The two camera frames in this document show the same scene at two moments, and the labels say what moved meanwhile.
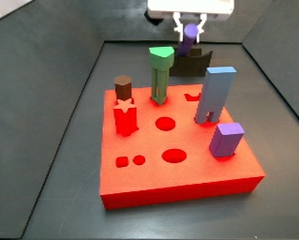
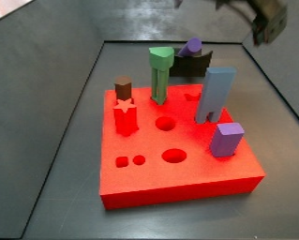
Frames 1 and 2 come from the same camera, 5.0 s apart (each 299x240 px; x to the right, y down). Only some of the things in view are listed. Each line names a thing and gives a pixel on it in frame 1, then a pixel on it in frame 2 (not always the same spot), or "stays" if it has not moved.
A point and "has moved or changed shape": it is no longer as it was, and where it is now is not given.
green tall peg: (162, 63) stays
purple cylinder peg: (191, 32) has moved or changed shape
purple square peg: (227, 139) stays
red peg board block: (164, 164) stays
